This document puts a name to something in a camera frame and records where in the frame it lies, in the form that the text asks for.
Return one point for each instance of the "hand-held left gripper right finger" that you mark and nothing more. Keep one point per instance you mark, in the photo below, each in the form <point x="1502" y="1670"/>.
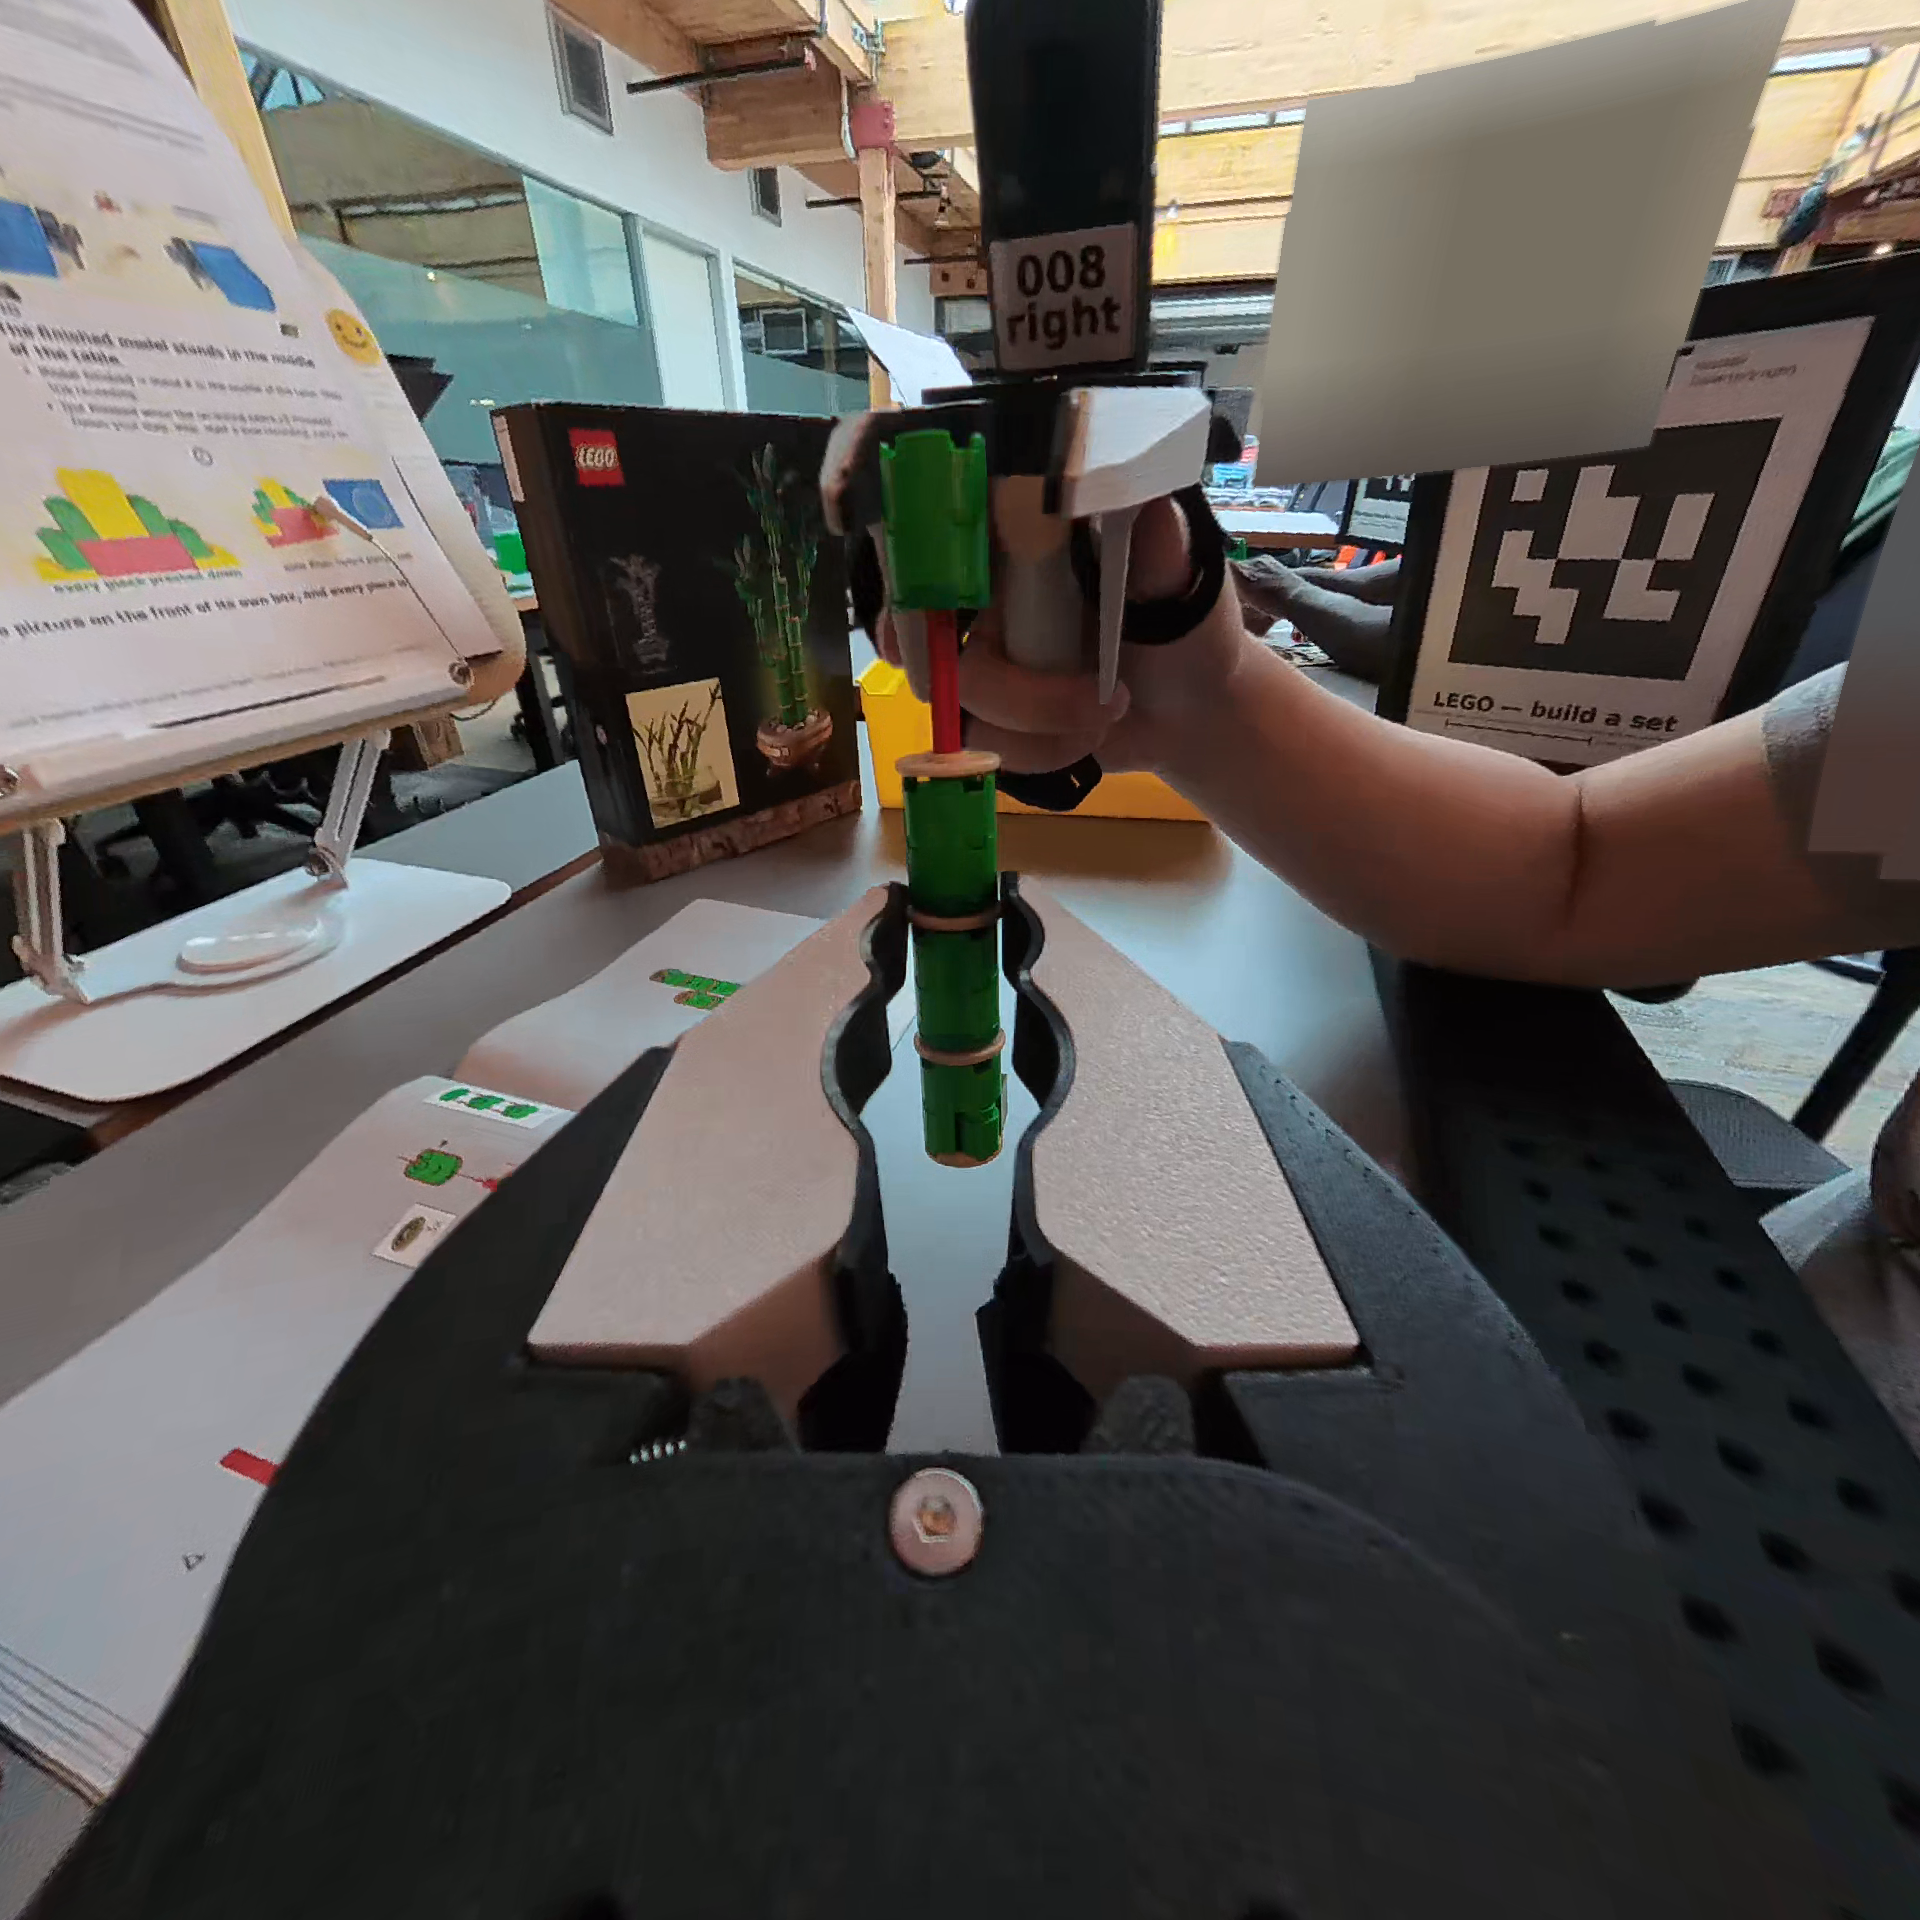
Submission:
<point x="1184" y="1184"/>

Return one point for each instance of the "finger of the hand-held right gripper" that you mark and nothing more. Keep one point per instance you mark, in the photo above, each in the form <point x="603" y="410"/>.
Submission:
<point x="855" y="474"/>
<point x="1131" y="442"/>

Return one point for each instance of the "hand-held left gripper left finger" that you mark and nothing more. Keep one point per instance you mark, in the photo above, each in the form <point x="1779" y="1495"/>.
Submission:
<point x="704" y="1184"/>

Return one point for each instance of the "green cylinder brick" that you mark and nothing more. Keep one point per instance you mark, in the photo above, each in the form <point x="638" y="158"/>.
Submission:
<point x="934" y="525"/>

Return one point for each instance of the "green bamboo stalk red axle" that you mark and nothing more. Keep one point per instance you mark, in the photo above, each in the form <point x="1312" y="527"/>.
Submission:
<point x="954" y="855"/>

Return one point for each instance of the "person's right forearm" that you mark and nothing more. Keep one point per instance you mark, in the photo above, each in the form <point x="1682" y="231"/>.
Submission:
<point x="1471" y="840"/>

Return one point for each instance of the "grey desk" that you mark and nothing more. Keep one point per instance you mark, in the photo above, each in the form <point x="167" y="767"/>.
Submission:
<point x="1230" y="932"/>

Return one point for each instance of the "person's right hand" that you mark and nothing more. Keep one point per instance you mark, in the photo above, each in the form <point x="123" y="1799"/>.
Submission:
<point x="1170" y="705"/>

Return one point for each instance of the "black bamboo toy box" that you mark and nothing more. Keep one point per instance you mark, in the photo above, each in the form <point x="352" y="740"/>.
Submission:
<point x="674" y="646"/>

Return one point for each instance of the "yellow tray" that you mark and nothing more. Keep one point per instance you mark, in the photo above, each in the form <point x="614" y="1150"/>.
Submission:
<point x="1142" y="797"/>

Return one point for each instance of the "open instruction booklet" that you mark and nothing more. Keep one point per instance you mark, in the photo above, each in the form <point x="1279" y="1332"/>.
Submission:
<point x="270" y="1289"/>

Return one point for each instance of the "white document stand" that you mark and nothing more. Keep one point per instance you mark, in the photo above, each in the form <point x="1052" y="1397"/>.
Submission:
<point x="299" y="932"/>

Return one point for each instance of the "black white marker sign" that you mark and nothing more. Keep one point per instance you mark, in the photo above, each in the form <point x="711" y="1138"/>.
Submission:
<point x="1622" y="570"/>

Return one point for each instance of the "black perforated mat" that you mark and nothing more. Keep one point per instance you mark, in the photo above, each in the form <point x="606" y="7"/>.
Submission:
<point x="1681" y="1349"/>

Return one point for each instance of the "printed instruction sheet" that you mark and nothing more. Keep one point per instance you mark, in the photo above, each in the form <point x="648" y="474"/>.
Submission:
<point x="195" y="450"/>

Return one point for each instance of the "wooden post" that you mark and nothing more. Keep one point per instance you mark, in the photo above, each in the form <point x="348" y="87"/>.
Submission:
<point x="879" y="255"/>

